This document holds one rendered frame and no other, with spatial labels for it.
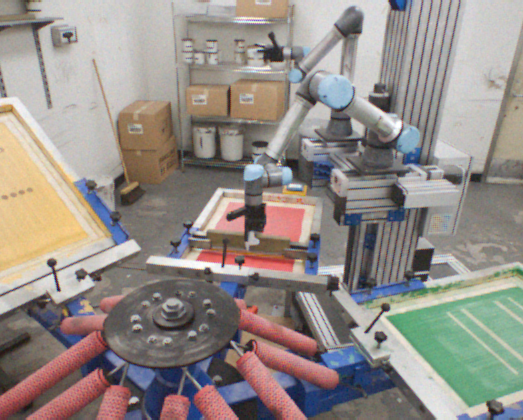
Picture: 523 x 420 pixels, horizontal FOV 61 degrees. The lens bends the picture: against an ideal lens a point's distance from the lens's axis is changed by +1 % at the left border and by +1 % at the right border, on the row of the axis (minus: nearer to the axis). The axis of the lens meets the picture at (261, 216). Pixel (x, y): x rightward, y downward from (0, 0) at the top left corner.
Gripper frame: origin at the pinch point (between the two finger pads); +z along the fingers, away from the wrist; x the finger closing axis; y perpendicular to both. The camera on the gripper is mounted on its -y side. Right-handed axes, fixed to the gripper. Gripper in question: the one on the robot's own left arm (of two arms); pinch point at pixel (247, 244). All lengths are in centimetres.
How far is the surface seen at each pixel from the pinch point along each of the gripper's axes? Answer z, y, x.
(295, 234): 5.2, 18.3, 22.7
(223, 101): 14, -94, 324
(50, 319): 9, -60, -51
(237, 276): -6.2, 3.0, -32.7
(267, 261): 5.3, 9.2, -3.1
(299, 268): 5.2, 23.0, -5.6
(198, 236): -0.2, -22.3, 2.0
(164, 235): 101, -109, 168
